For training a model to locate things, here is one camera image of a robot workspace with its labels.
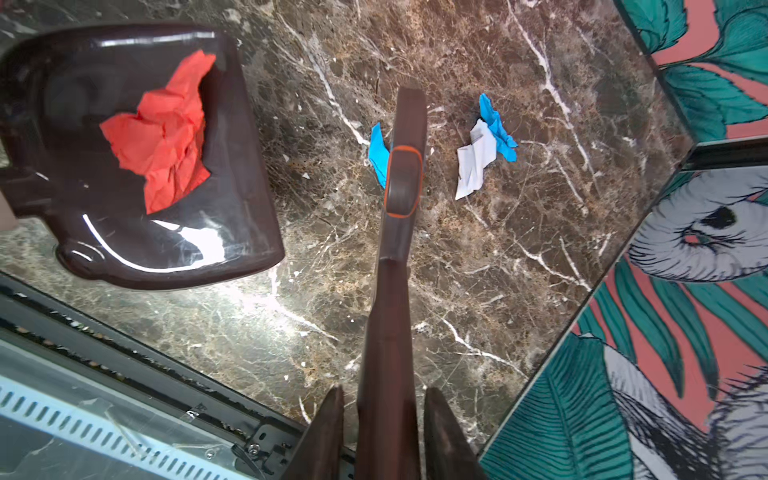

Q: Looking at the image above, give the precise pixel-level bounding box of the dark brown dustpan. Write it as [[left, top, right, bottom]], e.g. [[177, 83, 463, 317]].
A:
[[1, 23, 285, 290]]

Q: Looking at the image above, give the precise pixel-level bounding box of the white paper scrap back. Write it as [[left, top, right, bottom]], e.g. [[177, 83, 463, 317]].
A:
[[455, 119, 497, 200]]

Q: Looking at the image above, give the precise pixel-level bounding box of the dark brown hand brush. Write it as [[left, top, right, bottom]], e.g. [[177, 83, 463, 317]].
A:
[[354, 87, 427, 479]]

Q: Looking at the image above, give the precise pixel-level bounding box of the black front mounting rail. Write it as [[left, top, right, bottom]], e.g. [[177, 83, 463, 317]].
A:
[[1, 274, 355, 479]]

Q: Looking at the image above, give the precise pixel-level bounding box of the blue paper scrap back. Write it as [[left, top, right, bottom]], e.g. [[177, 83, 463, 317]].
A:
[[479, 94, 518, 163]]

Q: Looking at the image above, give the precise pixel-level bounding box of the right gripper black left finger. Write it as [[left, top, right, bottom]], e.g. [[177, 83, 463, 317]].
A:
[[281, 386, 344, 480]]

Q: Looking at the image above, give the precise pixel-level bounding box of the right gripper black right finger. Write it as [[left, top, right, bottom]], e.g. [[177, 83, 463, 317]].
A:
[[424, 387, 487, 480]]

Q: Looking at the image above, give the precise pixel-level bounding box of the blue paper scrap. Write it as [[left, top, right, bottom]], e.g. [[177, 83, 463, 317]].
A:
[[479, 94, 518, 163], [368, 123, 390, 188]]

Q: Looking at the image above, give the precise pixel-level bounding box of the red paper scrap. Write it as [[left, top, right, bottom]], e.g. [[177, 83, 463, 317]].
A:
[[100, 50, 216, 214]]

